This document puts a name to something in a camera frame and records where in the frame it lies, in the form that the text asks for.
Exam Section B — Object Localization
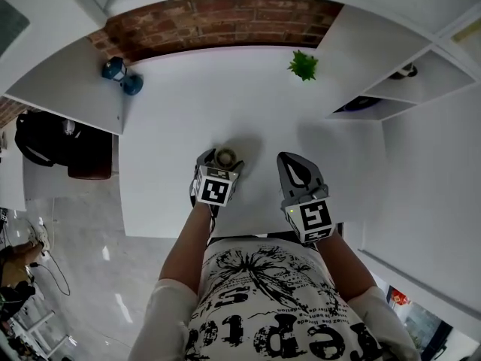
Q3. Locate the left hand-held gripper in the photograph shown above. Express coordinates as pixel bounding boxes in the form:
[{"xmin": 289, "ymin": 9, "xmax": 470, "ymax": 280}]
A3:
[{"xmin": 189, "ymin": 148, "xmax": 246, "ymax": 208}]

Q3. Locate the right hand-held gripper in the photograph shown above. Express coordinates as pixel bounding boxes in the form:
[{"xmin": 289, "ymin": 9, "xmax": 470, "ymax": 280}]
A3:
[{"xmin": 276, "ymin": 151, "xmax": 336, "ymax": 244}]

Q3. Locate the person's left forearm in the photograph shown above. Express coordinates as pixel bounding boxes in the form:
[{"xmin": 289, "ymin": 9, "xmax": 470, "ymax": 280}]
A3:
[{"xmin": 159, "ymin": 202, "xmax": 216, "ymax": 301}]

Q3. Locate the person's right forearm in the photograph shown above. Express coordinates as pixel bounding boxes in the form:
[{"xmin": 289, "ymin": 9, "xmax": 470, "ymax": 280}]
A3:
[{"xmin": 316, "ymin": 233, "xmax": 380, "ymax": 303}]

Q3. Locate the white desk with shelf hutch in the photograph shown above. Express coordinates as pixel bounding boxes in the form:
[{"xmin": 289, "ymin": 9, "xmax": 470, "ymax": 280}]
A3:
[{"xmin": 0, "ymin": 0, "xmax": 481, "ymax": 240}]

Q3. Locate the dark blue round device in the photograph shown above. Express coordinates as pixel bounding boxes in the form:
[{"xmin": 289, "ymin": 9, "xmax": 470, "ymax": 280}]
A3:
[{"xmin": 342, "ymin": 96, "xmax": 381, "ymax": 113}]

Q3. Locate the small green potted plant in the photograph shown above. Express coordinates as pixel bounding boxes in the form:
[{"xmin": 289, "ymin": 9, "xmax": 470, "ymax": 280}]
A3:
[{"xmin": 286, "ymin": 49, "xmax": 320, "ymax": 83}]

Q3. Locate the white printed t-shirt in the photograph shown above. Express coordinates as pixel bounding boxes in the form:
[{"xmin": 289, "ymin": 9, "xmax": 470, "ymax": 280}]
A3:
[{"xmin": 129, "ymin": 236, "xmax": 421, "ymax": 361}]

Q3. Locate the small ceramic pot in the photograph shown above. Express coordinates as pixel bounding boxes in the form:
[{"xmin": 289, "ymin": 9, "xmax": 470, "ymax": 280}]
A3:
[{"xmin": 388, "ymin": 62, "xmax": 419, "ymax": 80}]

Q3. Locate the red packet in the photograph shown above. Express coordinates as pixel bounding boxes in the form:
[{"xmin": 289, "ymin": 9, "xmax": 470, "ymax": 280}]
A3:
[{"xmin": 389, "ymin": 289, "xmax": 413, "ymax": 308}]

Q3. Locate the white low table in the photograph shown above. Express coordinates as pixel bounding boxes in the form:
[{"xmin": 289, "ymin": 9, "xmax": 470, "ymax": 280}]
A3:
[{"xmin": 0, "ymin": 136, "xmax": 126, "ymax": 213}]

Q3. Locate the black backpack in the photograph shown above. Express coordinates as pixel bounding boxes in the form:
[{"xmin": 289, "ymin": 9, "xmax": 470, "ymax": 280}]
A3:
[{"xmin": 14, "ymin": 110, "xmax": 114, "ymax": 169}]

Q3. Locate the ribbed glass cabinet door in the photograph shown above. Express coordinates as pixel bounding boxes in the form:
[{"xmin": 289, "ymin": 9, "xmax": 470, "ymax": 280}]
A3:
[{"xmin": 0, "ymin": 0, "xmax": 32, "ymax": 53}]

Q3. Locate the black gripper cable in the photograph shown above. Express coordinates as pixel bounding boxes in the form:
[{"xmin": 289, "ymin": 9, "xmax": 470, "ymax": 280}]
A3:
[{"xmin": 207, "ymin": 202, "xmax": 222, "ymax": 241}]

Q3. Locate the white floor cable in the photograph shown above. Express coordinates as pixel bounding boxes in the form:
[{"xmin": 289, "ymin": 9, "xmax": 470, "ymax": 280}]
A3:
[{"xmin": 51, "ymin": 196, "xmax": 59, "ymax": 241}]

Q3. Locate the black floor cable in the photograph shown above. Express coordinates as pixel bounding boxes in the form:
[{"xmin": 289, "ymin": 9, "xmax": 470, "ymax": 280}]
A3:
[{"xmin": 31, "ymin": 253, "xmax": 72, "ymax": 297}]

